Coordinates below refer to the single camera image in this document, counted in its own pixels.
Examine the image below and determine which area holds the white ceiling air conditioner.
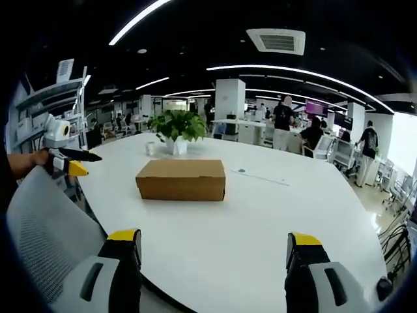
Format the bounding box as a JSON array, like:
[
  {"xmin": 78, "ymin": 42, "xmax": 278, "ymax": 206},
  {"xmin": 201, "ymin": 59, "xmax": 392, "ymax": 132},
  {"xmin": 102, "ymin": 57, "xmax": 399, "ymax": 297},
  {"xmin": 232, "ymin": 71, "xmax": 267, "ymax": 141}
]
[{"xmin": 246, "ymin": 28, "xmax": 306, "ymax": 56}]

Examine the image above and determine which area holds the purple wall screen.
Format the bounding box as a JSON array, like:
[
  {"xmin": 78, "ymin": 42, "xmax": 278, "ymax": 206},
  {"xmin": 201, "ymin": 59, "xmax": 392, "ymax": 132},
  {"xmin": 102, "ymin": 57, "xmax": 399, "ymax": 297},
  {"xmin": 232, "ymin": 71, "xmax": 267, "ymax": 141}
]
[{"xmin": 304, "ymin": 100, "xmax": 328, "ymax": 115}]

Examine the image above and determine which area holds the brown cardboard shoe box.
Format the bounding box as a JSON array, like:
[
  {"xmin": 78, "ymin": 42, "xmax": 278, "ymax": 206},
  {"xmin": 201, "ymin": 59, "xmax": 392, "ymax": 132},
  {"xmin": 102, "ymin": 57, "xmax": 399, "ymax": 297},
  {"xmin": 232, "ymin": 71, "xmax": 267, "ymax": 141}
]
[{"xmin": 135, "ymin": 158, "xmax": 227, "ymax": 201}]

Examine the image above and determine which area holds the green potted plant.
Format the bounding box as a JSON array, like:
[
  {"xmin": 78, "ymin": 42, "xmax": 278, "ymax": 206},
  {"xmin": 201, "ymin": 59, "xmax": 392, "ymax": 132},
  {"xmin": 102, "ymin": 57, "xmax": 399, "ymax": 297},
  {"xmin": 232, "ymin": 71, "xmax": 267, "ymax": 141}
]
[{"xmin": 147, "ymin": 109, "xmax": 209, "ymax": 156}]

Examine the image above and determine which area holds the grey mesh office chair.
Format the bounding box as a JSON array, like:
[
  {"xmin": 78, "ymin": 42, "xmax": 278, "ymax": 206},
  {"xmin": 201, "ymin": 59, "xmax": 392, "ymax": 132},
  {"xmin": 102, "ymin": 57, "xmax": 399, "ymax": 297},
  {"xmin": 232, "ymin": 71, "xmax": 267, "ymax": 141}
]
[{"xmin": 5, "ymin": 164, "xmax": 110, "ymax": 305}]

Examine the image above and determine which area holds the white office chair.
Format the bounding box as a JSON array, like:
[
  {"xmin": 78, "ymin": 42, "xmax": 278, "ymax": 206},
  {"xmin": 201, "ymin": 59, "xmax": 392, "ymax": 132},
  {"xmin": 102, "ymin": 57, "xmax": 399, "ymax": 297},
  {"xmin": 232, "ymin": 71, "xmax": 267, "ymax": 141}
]
[{"xmin": 330, "ymin": 138, "xmax": 358, "ymax": 173}]

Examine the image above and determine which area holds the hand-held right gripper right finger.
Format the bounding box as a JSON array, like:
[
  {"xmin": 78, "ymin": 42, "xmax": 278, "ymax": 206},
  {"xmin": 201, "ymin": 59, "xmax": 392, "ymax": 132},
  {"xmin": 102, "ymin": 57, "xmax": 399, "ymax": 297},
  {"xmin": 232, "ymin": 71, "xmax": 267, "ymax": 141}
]
[{"xmin": 284, "ymin": 231, "xmax": 372, "ymax": 313}]

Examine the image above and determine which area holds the person's left hand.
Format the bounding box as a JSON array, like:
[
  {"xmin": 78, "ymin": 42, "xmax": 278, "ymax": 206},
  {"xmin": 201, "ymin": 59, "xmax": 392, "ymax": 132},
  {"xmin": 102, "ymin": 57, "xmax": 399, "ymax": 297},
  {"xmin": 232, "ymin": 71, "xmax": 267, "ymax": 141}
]
[{"xmin": 31, "ymin": 148, "xmax": 50, "ymax": 167}]

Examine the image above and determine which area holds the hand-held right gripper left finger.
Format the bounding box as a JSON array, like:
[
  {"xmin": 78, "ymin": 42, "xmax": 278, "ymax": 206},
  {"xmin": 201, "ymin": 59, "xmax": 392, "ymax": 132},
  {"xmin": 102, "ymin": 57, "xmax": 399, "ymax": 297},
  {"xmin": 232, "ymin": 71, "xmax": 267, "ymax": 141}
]
[{"xmin": 51, "ymin": 228, "xmax": 143, "ymax": 313}]

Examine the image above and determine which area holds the bundle of black cables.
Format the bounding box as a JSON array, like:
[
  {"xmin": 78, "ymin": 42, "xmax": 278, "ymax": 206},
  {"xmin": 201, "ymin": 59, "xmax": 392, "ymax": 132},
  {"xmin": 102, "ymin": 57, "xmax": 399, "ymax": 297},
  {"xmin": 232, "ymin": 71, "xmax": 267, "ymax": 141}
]
[{"xmin": 377, "ymin": 224, "xmax": 412, "ymax": 278}]

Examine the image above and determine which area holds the white metal shelf rack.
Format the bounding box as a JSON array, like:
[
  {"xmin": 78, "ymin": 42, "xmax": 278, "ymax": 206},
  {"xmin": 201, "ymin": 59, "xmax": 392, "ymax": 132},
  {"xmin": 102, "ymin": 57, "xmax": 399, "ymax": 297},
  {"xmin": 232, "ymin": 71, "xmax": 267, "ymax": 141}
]
[{"xmin": 9, "ymin": 58, "xmax": 92, "ymax": 154}]

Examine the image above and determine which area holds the white office desk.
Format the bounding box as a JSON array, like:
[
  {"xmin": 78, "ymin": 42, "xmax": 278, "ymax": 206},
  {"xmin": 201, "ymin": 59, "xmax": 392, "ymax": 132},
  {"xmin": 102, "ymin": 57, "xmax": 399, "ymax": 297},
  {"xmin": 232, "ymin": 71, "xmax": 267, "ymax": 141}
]
[{"xmin": 210, "ymin": 118, "xmax": 278, "ymax": 145}]

